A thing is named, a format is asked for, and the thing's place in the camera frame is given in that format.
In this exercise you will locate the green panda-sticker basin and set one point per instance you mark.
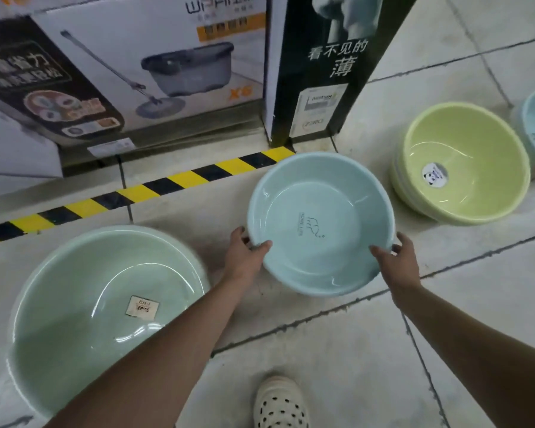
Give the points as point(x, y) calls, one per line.
point(472, 138)

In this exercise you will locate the person's right forearm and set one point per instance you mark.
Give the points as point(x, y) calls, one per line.
point(486, 352)

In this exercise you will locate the person's left hand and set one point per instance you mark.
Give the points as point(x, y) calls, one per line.
point(243, 262)

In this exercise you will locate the person's right hand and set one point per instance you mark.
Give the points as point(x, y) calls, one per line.
point(399, 267)

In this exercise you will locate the white picture-printed mop box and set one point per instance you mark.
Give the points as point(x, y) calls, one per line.
point(116, 48)

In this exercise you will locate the person's left cream clog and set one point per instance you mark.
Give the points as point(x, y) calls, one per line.
point(278, 405)

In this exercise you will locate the black printed display box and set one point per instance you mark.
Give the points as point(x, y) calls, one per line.
point(294, 62)

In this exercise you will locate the person's left forearm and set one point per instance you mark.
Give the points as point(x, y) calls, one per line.
point(160, 365)

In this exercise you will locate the white shelf price label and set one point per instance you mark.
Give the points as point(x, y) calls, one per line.
point(111, 147)

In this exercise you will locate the wide teal elephant-print basin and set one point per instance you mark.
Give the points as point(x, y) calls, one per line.
point(294, 182)

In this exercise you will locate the mint green labelled basin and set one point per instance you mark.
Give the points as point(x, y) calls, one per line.
point(71, 271)

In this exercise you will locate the yellow black hazard tape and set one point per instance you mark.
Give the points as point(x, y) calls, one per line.
point(183, 179)

